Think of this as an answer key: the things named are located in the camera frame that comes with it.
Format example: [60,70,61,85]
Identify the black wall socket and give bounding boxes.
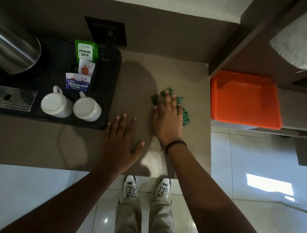
[84,16,127,47]

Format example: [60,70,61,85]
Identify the beige trousers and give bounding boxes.
[114,196,175,233]

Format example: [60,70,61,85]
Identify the black wristband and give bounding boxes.
[164,140,187,155]

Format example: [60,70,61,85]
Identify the green cleaning cloth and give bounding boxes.
[151,87,191,127]

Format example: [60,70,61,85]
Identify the white apple print sachet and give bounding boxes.
[78,59,96,78]

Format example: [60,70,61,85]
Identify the black serving tray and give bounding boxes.
[0,36,123,131]

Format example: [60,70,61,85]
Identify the blue and white sachet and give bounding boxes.
[65,72,91,91]

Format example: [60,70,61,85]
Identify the person's right hand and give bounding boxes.
[151,90,184,150]

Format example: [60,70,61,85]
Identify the person's white sneaker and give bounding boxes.
[122,175,140,199]
[154,177,172,200]

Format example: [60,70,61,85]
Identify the person's right white sneaker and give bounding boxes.
[154,177,172,200]

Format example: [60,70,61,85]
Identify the person's left hand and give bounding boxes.
[99,113,145,169]

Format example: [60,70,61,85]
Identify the steel electric kettle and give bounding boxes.
[0,13,43,75]

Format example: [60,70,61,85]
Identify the white towel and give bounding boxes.
[269,14,307,74]

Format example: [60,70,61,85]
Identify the green tea packet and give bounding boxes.
[75,39,98,62]

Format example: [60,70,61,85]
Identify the person's left white sneaker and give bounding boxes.
[122,175,140,199]

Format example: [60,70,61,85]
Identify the perforated metal drip tray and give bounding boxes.
[0,86,38,112]

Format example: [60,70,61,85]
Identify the white ceramic cup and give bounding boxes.
[40,85,74,118]
[73,91,102,122]

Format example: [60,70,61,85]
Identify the orange plastic tray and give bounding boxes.
[210,69,283,131]

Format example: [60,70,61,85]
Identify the person's right forearm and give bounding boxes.
[163,141,262,233]

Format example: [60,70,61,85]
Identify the person's left forearm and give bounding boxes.
[0,164,131,233]

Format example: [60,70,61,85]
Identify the brown wooden shelf unit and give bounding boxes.
[208,0,307,166]

